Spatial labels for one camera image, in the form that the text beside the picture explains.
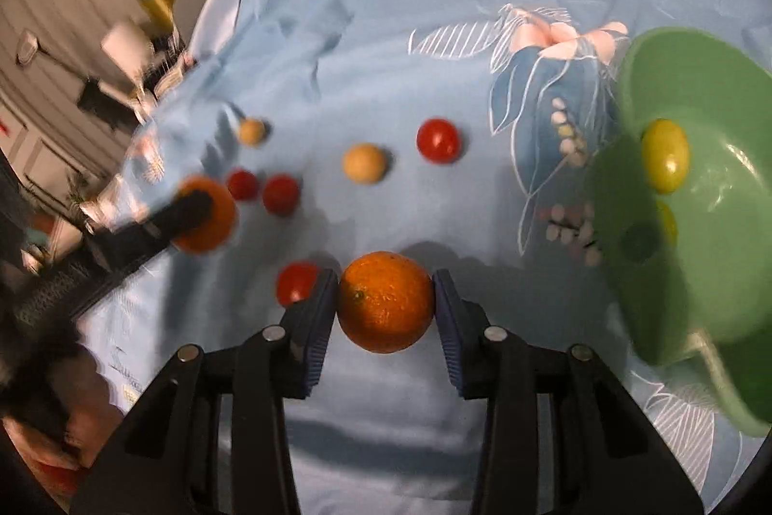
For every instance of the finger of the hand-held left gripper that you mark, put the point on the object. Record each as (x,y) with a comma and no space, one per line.
(175,216)

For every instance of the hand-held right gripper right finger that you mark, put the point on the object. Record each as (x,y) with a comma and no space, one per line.
(449,328)

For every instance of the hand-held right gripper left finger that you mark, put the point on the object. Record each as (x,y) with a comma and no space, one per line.
(319,322)

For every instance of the orange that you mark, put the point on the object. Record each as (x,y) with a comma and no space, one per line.
(217,225)
(386,301)

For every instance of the red cherry tomato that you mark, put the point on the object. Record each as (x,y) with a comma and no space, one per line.
(242,184)
(295,281)
(281,194)

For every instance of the red apple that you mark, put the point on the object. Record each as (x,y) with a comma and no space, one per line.
(439,141)

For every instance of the green plastic bowl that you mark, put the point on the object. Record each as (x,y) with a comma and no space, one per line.
(724,249)

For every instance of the small yellow round fruit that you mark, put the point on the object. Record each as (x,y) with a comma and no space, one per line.
(252,132)

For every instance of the large yellow round fruit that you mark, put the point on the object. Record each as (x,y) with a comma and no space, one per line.
(365,164)

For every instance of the white lamp shade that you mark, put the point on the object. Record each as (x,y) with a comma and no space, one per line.
(126,47)

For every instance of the yellow-green cherry tomato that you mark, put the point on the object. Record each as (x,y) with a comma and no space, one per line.
(665,155)

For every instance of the light blue floral sheet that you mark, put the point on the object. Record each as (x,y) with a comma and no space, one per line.
(422,38)

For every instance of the white wall switch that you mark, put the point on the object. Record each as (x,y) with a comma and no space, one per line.
(27,45)

